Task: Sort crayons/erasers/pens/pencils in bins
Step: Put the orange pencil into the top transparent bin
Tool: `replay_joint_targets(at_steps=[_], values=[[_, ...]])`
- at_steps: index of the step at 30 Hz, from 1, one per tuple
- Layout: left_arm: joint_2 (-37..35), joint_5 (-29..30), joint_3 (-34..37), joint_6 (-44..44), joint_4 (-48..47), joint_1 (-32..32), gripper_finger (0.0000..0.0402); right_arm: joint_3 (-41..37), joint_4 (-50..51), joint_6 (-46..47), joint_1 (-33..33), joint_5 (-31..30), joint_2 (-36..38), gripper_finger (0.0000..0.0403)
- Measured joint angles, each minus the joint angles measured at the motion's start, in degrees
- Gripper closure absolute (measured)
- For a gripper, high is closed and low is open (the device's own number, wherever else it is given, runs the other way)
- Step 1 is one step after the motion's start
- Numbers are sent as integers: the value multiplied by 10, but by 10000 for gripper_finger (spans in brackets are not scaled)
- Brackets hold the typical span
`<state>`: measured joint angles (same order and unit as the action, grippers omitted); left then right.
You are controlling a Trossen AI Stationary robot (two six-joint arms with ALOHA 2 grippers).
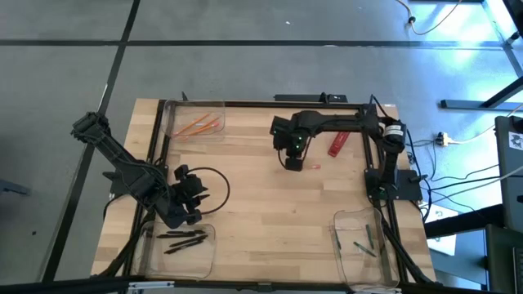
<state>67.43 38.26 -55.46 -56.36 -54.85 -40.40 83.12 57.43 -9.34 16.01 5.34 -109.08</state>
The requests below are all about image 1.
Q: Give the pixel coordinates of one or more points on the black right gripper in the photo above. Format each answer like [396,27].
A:
[292,134]

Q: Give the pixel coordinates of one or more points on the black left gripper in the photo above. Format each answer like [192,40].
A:
[184,196]

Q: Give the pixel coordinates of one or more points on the dark green pen printed crayons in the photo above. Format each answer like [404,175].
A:
[184,247]

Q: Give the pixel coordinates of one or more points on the black pens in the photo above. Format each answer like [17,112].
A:
[369,237]

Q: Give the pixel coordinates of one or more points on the green crayon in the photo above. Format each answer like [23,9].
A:
[365,249]

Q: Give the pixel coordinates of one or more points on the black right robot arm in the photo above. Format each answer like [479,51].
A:
[347,120]

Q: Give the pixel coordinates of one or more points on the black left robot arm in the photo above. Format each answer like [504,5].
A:
[118,159]

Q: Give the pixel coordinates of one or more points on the clear plastic bin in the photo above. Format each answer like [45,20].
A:
[355,269]
[196,108]
[175,265]

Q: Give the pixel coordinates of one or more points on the white power strip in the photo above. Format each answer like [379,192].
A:
[443,139]

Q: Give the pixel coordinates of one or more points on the black floor stand base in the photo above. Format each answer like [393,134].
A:
[470,104]

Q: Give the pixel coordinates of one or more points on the white paper sheet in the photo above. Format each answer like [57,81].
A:
[445,245]

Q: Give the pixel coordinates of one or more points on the black beam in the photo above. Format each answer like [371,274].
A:
[461,220]

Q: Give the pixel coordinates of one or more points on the grey cabinet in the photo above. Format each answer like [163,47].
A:
[510,183]

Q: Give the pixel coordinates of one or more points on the dark grey case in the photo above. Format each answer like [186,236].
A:
[504,261]

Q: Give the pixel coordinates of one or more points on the black bracket bar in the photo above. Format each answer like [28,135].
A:
[298,98]

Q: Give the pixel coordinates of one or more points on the black aluminium table frame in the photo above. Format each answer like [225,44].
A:
[245,104]

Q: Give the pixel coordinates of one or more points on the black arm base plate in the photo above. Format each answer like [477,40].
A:
[408,190]
[116,188]

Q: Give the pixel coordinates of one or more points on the silver metal bracket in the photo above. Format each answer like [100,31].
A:
[376,290]
[151,285]

